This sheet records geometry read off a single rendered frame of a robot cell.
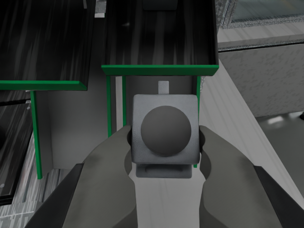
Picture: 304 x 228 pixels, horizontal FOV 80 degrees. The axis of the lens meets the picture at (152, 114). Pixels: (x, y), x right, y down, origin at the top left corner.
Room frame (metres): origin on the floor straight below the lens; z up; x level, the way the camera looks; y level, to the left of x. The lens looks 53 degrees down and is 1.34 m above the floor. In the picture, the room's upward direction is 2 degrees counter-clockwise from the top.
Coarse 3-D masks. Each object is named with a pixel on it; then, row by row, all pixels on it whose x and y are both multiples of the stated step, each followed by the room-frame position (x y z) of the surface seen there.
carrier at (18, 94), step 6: (0, 90) 0.38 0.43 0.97; (6, 90) 0.38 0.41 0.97; (12, 90) 0.38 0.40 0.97; (18, 90) 0.38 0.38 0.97; (24, 90) 0.38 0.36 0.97; (0, 96) 0.36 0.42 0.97; (6, 96) 0.36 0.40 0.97; (12, 96) 0.36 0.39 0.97; (18, 96) 0.35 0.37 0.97; (24, 96) 0.35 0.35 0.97; (0, 102) 0.34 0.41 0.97; (6, 102) 0.34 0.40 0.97; (12, 102) 0.34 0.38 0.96; (18, 102) 0.34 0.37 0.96; (24, 102) 0.34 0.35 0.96
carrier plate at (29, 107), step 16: (0, 112) 0.30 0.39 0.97; (16, 112) 0.30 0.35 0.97; (16, 128) 0.25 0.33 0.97; (32, 128) 0.25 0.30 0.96; (16, 144) 0.20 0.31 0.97; (0, 160) 0.17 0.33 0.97; (16, 160) 0.17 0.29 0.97; (0, 176) 0.13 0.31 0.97; (16, 176) 0.13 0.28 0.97; (0, 192) 0.10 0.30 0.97
